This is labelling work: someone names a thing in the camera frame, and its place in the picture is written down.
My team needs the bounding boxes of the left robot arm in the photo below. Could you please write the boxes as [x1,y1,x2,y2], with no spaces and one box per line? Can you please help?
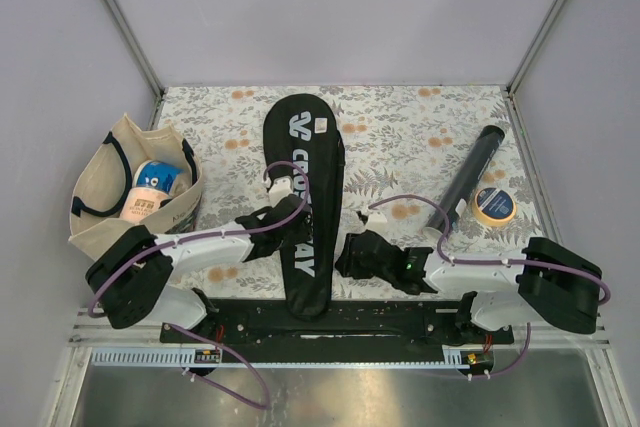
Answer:
[85,194,312,342]

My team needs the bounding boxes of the floral table mat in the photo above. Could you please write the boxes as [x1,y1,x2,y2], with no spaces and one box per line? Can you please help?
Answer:
[108,84,566,303]

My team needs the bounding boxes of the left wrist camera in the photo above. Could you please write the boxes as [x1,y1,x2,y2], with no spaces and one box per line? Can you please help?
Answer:
[268,176,293,206]

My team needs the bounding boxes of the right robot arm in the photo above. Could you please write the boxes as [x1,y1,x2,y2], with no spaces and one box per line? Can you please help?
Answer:
[335,230,605,343]

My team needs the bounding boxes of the beige canvas tote bag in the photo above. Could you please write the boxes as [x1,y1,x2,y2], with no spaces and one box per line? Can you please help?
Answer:
[69,116,204,260]

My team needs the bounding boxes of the left aluminium frame post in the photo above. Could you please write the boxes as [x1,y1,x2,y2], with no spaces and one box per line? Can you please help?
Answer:
[102,0,165,99]

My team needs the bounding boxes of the black racket cover bag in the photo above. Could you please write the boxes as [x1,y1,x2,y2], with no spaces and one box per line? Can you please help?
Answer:
[261,94,347,321]

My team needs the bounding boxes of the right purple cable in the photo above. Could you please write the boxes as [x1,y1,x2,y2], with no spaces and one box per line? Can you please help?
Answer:
[367,194,614,381]

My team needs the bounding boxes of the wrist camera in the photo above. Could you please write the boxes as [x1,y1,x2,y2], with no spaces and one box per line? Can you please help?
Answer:
[357,211,388,230]
[268,176,293,206]

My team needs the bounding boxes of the pink labelled jar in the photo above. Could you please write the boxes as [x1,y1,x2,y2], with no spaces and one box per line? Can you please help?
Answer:
[120,187,166,223]

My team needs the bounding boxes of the blue white can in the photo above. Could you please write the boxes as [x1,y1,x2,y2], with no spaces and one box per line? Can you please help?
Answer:
[133,160,182,194]

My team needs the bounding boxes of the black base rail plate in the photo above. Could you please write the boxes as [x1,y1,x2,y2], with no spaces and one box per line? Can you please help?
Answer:
[159,296,516,363]

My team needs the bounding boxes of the right aluminium frame post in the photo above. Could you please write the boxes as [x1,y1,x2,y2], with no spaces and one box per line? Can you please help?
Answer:
[505,0,601,93]

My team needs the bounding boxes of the aluminium frame post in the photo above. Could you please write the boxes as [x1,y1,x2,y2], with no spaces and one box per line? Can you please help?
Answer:
[102,0,165,99]
[505,0,601,93]

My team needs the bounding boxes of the black shuttlecock tube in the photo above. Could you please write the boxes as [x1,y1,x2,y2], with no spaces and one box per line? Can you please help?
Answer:
[439,125,505,227]

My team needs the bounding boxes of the masking tape roll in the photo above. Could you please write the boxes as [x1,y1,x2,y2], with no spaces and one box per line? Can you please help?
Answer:
[472,187,517,227]

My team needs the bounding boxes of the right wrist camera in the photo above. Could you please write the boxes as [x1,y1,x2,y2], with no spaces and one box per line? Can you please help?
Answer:
[357,211,388,230]

